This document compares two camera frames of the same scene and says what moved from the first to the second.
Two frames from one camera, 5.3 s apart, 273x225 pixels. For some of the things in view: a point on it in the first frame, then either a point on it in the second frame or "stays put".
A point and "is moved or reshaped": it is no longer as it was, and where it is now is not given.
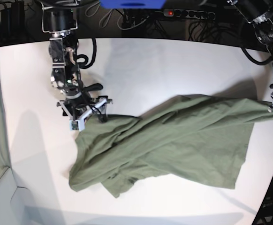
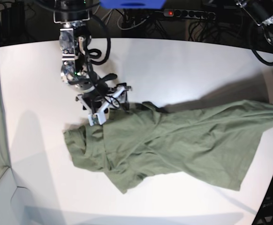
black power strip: [183, 13] stays put
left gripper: [79, 106] -> [117, 99]
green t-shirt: [201, 137] is moved or reshaped
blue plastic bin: [132, 4] stays put
